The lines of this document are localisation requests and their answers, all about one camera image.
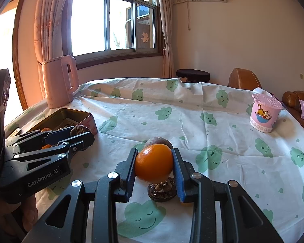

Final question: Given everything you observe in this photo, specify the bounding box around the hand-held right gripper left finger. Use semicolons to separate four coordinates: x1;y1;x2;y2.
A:
21;147;139;243

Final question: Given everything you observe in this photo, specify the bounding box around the brown leather armchair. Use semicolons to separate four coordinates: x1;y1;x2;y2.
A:
227;68;262;90

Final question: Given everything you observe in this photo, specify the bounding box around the sliding glass window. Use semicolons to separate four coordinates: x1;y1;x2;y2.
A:
62;0;165;69

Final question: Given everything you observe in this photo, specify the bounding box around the air conditioner hose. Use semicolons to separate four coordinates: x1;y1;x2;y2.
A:
173;0;193;31

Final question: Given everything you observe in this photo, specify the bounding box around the pink electric kettle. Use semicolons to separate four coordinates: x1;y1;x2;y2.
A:
42;55;79;109

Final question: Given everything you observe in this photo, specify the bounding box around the narrow beige curtain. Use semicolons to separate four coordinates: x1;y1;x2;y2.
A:
156;0;176;79

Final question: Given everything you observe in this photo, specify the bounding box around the brown passion fruit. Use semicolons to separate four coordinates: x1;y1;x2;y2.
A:
144;137;173;149

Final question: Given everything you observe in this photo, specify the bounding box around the dark swirl cake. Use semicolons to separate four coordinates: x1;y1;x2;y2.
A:
70;125;90;135
147;177;179;203

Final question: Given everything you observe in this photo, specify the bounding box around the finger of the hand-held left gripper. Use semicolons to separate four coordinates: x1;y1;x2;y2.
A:
5;129;75;147
0;132;95;204

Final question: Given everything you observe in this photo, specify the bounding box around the orange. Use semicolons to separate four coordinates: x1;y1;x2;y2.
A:
41;127;52;149
135;144;173;183

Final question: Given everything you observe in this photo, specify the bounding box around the brown leather sofa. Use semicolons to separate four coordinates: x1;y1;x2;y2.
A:
281;91;304;132

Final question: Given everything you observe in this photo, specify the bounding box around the dark round stool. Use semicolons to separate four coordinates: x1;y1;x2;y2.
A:
176;69;211;83

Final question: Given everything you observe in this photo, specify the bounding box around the pink rectangular tin box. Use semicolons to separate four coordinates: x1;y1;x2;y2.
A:
27;108;98;136

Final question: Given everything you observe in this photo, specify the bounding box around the person's left hand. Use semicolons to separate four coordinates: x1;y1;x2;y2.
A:
0;197;38;241

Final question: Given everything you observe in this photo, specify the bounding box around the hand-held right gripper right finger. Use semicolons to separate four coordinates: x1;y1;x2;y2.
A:
171;147;285;243

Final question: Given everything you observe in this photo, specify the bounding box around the wide beige patterned curtain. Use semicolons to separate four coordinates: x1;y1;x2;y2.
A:
34;0;74;99

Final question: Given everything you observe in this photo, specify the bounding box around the pink cartoon cup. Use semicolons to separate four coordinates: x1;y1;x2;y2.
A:
249;93;283;133

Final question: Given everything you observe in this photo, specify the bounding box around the white tablecloth with green clouds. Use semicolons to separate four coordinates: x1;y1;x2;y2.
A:
4;77;304;243

